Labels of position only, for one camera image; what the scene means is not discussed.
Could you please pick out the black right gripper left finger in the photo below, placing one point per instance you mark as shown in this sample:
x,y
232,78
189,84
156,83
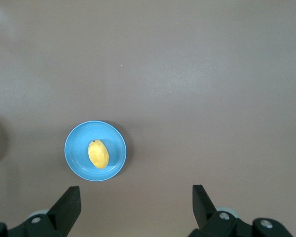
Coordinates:
x,y
64,212

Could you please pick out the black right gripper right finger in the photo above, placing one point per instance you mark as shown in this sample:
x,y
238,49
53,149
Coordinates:
x,y
207,214

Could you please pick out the yellow potato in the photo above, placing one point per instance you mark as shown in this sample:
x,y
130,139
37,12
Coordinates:
x,y
98,154

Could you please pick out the blue round plate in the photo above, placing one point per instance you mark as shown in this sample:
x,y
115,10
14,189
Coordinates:
x,y
76,153

